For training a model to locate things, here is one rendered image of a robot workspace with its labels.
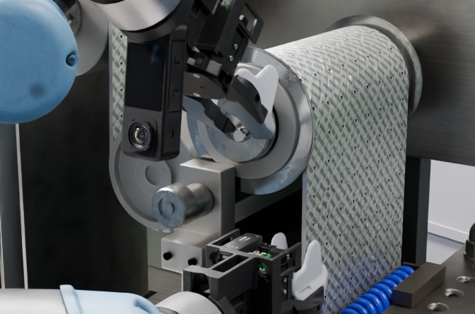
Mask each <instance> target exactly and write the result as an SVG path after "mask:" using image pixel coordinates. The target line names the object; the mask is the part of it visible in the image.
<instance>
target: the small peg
mask: <svg viewBox="0 0 475 314"><path fill-rule="evenodd" d="M233 137H234V139H235V140H236V142H238V143H242V142H244V141H247V140H249V139H252V138H254V137H253V134H252V133H251V132H250V131H249V130H248V129H246V128H244V127H243V126H242V127H239V128H237V129H235V130H234V132H233Z"/></svg>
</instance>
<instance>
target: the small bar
mask: <svg viewBox="0 0 475 314"><path fill-rule="evenodd" d="M445 270H446V266H445V265H442V264H436V263H432V262H426V263H424V264H423V265H422V266H420V267H419V268H418V269H417V270H416V271H414V272H413V273H412V274H410V275H409V276H408V277H407V278H405V279H404V280H403V281H402V282H400V283H399V284H397V285H396V286H395V287H394V288H393V289H392V303H393V304H396V305H399V306H404V307H407V308H413V307H414V306H415V305H416V304H417V303H419V302H420V301H421V300H422V299H423V298H425V297H426V296H427V295H428V294H429V293H430V292H431V291H432V290H433V289H435V288H436V287H437V286H438V285H440V284H441V283H442V282H443V281H444V280H445Z"/></svg>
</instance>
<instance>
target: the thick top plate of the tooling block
mask: <svg viewBox="0 0 475 314"><path fill-rule="evenodd" d="M465 245H466V244H464V245H463V246H462V247H461V248H460V249H458V250H457V251H456V252H455V253H453V254H452V255H451V256H450V257H448V258H447V259H446V260H445V261H444V262H443V263H441V264H442V265H445V266H446V270H445V280H444V281H443V282H442V283H441V284H440V285H438V286H437V287H436V288H435V289H433V290H432V291H431V292H430V293H429V294H428V295H427V296H426V297H425V298H423V299H422V300H421V301H420V302H419V303H417V304H416V305H415V306H414V307H413V308H407V307H404V306H399V305H396V304H392V305H390V306H389V307H388V308H387V309H385V310H384V311H383V312H381V313H380V314H475V261H472V260H468V259H467V258H465V257H464V251H465Z"/></svg>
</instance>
